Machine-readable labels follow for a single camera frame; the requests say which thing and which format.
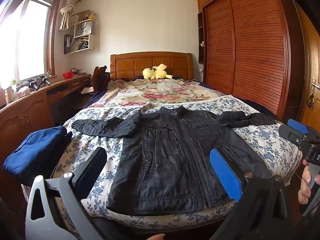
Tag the wooden door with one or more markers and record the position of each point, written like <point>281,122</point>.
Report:
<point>310,55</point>

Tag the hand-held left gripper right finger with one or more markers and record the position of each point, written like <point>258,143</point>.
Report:
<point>225,175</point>

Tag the black binders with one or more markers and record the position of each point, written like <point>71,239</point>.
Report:
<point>67,44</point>

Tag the white nightstand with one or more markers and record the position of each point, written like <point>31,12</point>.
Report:
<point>198,75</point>

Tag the wooden chair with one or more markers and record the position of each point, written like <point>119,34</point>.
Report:
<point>98,78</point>

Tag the window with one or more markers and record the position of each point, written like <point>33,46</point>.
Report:
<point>27,37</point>

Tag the black jacket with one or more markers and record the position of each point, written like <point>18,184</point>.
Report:
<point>172,155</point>

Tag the wooden desk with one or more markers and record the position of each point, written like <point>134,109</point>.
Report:
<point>30,110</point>

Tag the red bowl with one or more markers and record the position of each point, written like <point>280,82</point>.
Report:
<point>68,75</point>

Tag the white paper bag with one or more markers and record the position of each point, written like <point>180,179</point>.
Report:
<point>83,28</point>

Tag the yellow cup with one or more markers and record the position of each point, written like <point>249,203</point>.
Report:
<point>92,16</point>

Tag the navy bed sheet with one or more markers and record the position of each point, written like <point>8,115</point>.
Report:
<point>252,105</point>

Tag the hanging door ornament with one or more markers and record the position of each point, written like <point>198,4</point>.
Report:
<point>310,102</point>

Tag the tissue box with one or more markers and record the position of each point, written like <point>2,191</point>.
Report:
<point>23,91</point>

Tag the white wall shelf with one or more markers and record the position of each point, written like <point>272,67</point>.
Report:
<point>91,41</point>

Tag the yellow plush toy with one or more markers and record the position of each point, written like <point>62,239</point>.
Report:
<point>156,73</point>

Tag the wooden headboard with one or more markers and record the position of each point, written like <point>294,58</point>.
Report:
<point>130,65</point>

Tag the pink floral quilt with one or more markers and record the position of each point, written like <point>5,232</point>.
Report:
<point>155,92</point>

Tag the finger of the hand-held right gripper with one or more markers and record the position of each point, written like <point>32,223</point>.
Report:
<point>297,126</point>

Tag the person's right hand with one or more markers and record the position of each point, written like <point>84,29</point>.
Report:
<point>305,185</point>

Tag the person's left hand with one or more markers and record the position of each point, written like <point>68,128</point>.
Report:
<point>153,237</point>

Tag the dark side shelf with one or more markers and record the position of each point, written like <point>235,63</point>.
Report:
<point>200,30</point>

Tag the blue floral bedsheet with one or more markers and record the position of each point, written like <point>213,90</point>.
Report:
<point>262,145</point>

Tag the folded navy garment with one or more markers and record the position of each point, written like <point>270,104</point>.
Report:
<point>32,152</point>

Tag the wooden louvered wardrobe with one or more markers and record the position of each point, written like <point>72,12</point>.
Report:
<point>250,50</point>

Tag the tied cream curtain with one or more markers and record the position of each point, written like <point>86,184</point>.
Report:
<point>67,10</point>

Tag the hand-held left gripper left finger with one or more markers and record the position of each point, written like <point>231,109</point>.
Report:
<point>92,170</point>

